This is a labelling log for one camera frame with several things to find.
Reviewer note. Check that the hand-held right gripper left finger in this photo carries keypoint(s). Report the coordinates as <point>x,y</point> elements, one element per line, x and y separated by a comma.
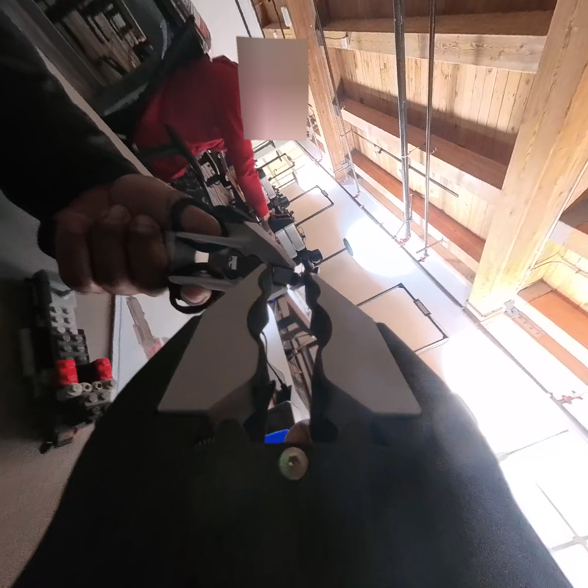
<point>216,358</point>

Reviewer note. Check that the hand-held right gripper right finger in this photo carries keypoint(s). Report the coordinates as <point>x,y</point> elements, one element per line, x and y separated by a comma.
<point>363,367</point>

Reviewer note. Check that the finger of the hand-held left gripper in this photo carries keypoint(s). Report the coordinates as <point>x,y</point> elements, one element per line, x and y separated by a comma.
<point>206,281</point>
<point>262,239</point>

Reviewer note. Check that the person's left forearm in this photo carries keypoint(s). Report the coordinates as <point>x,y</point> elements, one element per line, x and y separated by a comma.
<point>46,138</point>

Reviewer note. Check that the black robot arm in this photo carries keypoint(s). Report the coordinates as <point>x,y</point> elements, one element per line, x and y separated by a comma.
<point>287,234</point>

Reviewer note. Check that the grey desk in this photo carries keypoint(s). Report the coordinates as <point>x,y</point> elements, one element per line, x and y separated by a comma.
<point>27,505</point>

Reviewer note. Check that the person's left hand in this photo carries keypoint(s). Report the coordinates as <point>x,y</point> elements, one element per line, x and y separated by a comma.
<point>119,239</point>

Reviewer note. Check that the black floor lamp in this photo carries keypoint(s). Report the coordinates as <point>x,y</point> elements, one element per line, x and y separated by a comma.
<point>353,251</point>

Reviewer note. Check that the grey and red lego build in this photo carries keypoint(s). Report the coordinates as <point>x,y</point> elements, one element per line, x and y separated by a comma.
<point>64,340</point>

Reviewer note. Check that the dark office chair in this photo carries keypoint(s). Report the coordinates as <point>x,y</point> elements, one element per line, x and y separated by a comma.
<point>124,99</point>

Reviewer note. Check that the grey ceiling pipe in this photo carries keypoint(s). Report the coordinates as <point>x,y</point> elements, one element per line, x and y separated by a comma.
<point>400,92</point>

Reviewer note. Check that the storage shelf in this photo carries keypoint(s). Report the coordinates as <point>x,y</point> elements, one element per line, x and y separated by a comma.
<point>105,32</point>

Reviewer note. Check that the black tube frame stand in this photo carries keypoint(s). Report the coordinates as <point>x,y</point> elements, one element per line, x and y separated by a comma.
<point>421,307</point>

